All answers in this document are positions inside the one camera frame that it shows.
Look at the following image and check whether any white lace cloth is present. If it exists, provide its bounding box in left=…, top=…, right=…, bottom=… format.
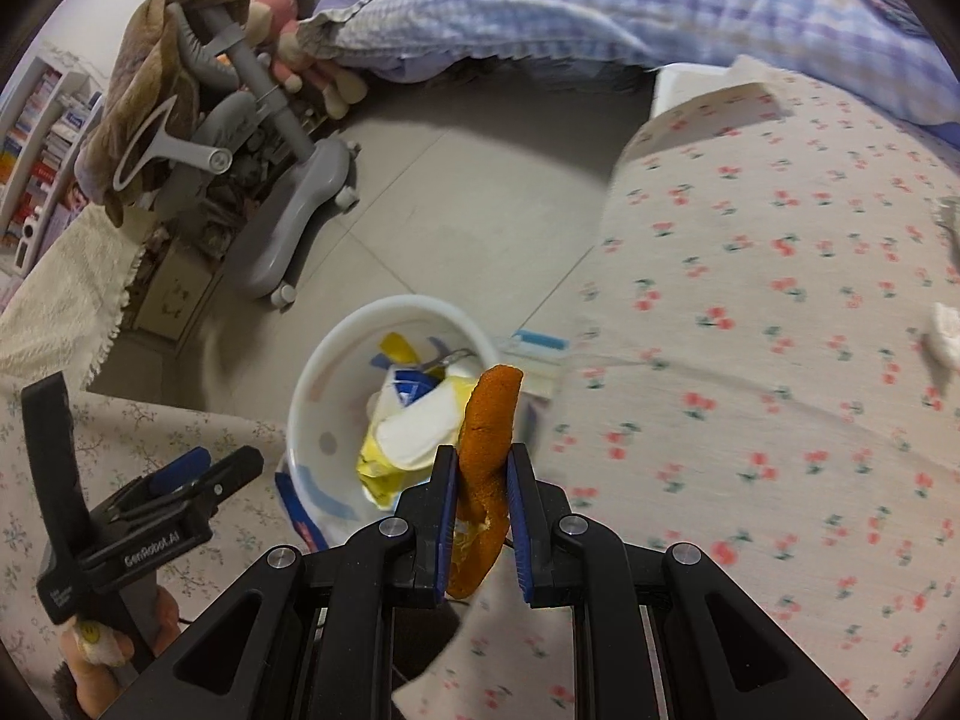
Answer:
left=0, top=202, right=148, bottom=395

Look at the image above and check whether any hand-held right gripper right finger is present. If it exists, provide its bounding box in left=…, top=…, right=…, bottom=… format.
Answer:
left=505, top=442, right=865, bottom=720

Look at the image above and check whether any crumpled white tissue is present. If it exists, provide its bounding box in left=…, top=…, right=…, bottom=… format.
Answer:
left=919, top=302, right=960, bottom=373

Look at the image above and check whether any white bookshelf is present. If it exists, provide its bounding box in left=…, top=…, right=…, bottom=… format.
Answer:
left=0, top=41, right=107, bottom=295

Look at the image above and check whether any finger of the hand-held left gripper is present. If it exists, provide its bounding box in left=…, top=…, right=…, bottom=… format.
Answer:
left=111, top=446, right=214, bottom=520
left=146, top=446, right=266, bottom=515

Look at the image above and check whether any grey wheeled chair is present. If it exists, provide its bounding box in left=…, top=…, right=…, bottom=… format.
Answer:
left=112, top=4, right=362, bottom=310

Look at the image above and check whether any checkered purple blanket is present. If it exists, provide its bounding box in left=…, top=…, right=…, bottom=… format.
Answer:
left=296, top=0, right=960, bottom=128

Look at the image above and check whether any blue small box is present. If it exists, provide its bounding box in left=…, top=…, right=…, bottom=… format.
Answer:
left=388, top=366, right=442, bottom=401

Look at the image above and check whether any white plastic bin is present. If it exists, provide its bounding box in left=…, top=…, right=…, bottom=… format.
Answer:
left=274, top=296, right=557, bottom=554

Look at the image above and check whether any person's left hand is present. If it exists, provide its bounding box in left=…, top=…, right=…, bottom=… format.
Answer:
left=51, top=586, right=182, bottom=720

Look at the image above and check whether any orange peel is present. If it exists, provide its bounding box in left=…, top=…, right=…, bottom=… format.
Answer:
left=446, top=364, right=524, bottom=601

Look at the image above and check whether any cherry print tablecloth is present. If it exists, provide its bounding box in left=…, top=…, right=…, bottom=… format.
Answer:
left=394, top=73, right=960, bottom=720

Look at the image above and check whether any pale floral cloth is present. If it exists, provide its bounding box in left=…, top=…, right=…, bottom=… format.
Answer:
left=0, top=382, right=302, bottom=691

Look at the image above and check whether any pink plush toy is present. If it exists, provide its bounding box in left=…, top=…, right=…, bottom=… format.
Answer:
left=247, top=0, right=370, bottom=121

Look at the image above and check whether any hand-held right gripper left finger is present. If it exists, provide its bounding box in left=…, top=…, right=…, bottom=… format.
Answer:
left=97, top=444, right=463, bottom=720

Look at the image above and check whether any brown cloth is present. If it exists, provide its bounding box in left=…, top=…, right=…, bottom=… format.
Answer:
left=73, top=0, right=262, bottom=230

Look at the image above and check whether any yellow wrapper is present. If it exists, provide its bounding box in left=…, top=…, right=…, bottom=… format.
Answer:
left=357, top=375, right=482, bottom=512

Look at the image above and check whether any blue white box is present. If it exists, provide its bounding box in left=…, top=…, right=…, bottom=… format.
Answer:
left=493, top=328, right=572, bottom=400

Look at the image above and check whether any cardboard box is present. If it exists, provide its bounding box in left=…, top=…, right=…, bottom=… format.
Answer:
left=133, top=240, right=224, bottom=344

